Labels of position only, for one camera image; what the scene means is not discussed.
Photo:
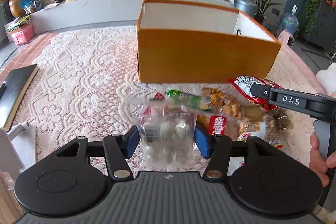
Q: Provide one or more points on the black notebook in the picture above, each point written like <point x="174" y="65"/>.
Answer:
<point x="15" y="87"/>

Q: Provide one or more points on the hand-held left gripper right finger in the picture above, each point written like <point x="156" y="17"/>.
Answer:
<point x="201" y="143"/>

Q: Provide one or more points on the flat red packet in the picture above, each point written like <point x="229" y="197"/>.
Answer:
<point x="158" y="96"/>

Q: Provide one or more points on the white metal stand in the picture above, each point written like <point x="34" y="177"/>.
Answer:
<point x="23" y="150"/>

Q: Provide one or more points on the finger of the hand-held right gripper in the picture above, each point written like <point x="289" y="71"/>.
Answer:
<point x="286" y="99"/>

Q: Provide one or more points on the person's right hand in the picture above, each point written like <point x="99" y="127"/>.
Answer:
<point x="318" y="163"/>

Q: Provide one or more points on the white cloth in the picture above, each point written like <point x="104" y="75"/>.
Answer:
<point x="326" y="79"/>

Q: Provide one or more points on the blue snack bag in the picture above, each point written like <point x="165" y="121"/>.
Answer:
<point x="27" y="5"/>

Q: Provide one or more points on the clear peanut snack packet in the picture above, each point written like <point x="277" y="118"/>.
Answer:
<point x="223" y="103"/>

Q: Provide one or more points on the small red white-print packet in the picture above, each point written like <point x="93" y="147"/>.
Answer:
<point x="218" y="124"/>

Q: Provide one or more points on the pile of papers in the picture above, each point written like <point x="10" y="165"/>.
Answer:
<point x="18" y="22"/>

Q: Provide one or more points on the dark drawer cabinet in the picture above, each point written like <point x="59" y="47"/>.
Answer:
<point x="325" y="24"/>

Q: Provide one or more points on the white television console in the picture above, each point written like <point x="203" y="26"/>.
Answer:
<point x="105" y="10"/>

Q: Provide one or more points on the red snack packet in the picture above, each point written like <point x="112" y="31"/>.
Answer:
<point x="242" y="85"/>

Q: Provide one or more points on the orange cardboard box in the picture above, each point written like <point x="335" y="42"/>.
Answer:
<point x="197" y="56"/>

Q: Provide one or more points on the green vine plant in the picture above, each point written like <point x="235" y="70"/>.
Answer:
<point x="312" y="1"/>

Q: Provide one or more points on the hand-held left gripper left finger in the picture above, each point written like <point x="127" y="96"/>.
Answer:
<point x="130" y="144"/>

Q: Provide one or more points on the pink box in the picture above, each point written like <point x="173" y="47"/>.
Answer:
<point x="22" y="35"/>

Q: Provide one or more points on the grey metal trash bin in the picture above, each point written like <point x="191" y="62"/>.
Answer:
<point x="245" y="7"/>

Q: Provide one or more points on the green snack packet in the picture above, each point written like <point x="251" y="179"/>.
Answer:
<point x="183" y="98"/>

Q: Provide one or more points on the long-leaf potted plant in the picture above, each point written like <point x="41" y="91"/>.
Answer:
<point x="262" y="3"/>

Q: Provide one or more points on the white lace tablecloth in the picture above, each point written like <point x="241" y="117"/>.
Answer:
<point x="78" y="69"/>

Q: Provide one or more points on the brown snack packet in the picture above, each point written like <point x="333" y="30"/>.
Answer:
<point x="262" y="124"/>

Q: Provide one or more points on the orange vase with dried flowers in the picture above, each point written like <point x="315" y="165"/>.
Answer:
<point x="15" y="5"/>

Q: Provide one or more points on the clear packet of white eggs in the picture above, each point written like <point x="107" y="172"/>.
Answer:
<point x="168" y="130"/>

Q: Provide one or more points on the blue water jug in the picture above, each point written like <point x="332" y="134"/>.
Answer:
<point x="288" y="22"/>

